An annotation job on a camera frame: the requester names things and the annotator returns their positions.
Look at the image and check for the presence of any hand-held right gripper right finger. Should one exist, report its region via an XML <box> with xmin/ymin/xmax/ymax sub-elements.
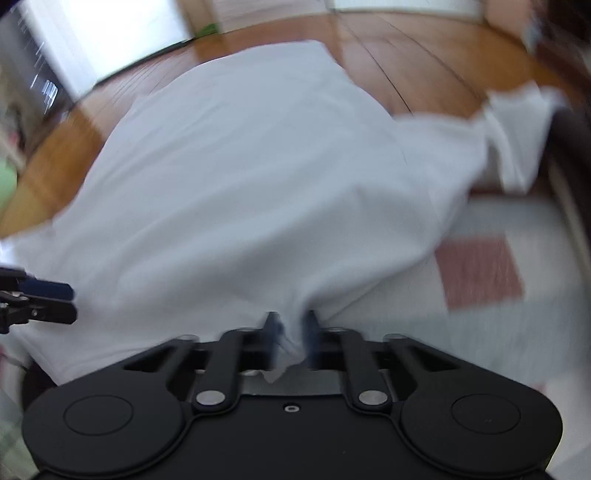
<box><xmin>302</xmin><ymin>310</ymin><xmax>462</xmax><ymax>411</ymax></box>

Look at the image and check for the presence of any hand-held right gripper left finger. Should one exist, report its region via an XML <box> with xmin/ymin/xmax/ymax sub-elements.
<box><xmin>122</xmin><ymin>311</ymin><xmax>284</xmax><ymax>414</ymax></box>

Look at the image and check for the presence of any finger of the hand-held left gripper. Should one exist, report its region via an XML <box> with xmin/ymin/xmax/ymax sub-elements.
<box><xmin>0</xmin><ymin>267</ymin><xmax>75</xmax><ymax>298</ymax></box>
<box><xmin>0</xmin><ymin>300</ymin><xmax>77</xmax><ymax>333</ymax></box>

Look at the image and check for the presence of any white shirt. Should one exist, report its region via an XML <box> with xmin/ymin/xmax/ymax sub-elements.
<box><xmin>0</xmin><ymin>39</ymin><xmax>573</xmax><ymax>384</ymax></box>

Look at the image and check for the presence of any plaid mat with brown border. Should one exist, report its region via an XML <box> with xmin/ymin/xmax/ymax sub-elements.
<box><xmin>434</xmin><ymin>194</ymin><xmax>591</xmax><ymax>402</ymax></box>

